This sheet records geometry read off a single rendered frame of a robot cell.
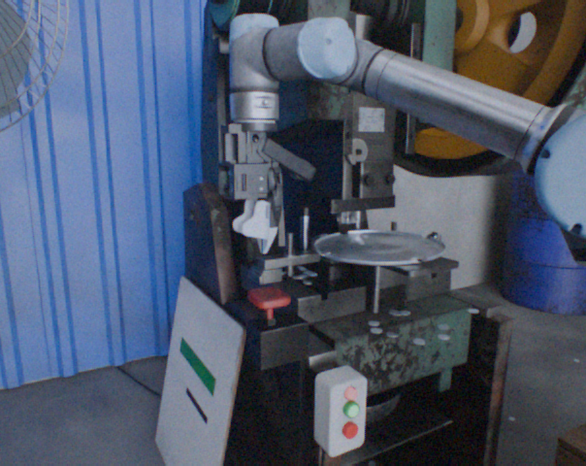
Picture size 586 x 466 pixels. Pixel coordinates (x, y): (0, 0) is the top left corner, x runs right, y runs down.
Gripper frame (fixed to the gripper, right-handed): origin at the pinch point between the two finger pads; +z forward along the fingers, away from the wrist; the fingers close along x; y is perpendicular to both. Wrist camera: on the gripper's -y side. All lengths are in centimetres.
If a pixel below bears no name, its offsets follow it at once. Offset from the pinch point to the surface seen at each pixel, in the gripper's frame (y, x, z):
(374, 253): -28.1, -5.7, 6.2
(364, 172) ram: -29.1, -11.4, -10.6
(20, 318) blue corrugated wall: 47, -135, 54
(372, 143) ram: -33.4, -14.4, -16.8
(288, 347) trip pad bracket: -2.4, 3.2, 17.8
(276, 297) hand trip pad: -0.2, 2.7, 8.5
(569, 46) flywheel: -66, 9, -37
